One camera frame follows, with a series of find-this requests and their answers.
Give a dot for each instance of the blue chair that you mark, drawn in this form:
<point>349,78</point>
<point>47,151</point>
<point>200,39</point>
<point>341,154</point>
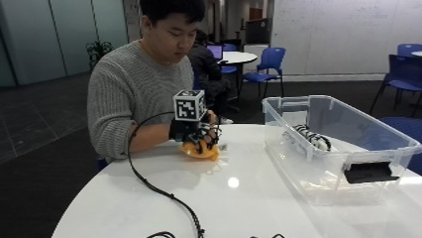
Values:
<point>409,49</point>
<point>407,76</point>
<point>271,61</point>
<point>228,48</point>

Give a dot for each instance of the round white table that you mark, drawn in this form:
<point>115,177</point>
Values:
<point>240,57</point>

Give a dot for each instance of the green potted plant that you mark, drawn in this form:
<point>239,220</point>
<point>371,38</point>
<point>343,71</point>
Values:
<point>98,51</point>

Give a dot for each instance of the black cabinet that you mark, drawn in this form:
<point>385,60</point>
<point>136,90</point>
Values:
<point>258,31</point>

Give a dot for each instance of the white cabinet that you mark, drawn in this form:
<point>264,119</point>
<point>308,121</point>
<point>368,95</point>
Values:
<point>255,54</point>

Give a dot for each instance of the black box latch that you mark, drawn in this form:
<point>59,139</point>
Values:
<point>371,172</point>

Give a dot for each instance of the orange plastic toy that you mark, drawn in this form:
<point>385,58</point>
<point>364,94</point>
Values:
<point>207,154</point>

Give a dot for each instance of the black and white striped toy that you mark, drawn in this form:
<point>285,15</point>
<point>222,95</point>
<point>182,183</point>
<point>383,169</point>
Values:
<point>313,136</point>

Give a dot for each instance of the white marker cube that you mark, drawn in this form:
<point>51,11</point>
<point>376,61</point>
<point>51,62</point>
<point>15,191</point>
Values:
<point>190,105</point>

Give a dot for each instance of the the person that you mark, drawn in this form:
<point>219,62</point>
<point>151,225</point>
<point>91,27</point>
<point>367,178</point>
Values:
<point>132,89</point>

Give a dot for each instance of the open laptop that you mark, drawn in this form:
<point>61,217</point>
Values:
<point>215,52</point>

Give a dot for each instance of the clear plastic storage box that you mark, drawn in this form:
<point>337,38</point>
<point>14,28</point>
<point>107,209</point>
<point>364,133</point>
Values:
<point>352,132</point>

